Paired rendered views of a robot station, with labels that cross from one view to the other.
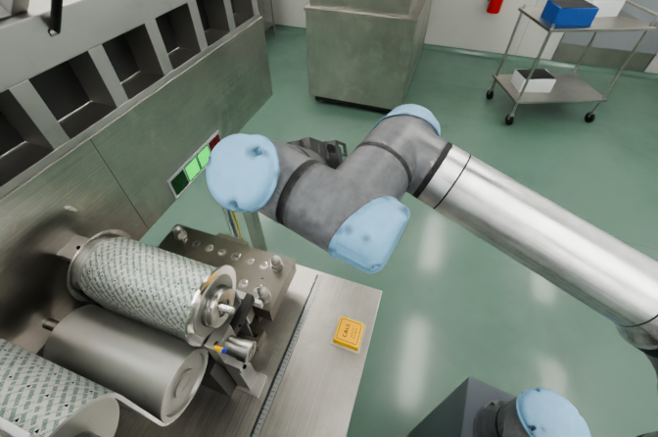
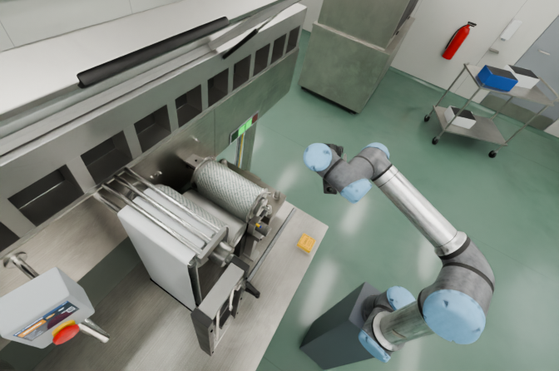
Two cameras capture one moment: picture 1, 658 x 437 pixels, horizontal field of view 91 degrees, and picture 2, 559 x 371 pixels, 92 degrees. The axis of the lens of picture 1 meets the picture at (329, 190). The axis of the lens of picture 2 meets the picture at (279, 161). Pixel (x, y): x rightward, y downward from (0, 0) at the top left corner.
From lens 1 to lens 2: 0.44 m
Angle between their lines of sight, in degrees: 2
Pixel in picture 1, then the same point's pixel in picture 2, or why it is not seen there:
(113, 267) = (215, 175)
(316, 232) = (338, 184)
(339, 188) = (350, 171)
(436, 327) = (347, 264)
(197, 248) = not seen: hidden behind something
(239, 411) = not seen: hidden behind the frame
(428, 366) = (335, 286)
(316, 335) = (288, 239)
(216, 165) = (310, 152)
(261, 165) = (328, 157)
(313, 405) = (281, 272)
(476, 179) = (398, 180)
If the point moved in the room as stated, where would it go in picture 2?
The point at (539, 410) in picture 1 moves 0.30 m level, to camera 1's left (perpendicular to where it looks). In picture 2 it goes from (397, 294) to (320, 274)
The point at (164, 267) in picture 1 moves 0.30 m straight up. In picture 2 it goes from (240, 181) to (247, 120)
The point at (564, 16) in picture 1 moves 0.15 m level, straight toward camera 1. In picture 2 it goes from (492, 80) to (489, 84)
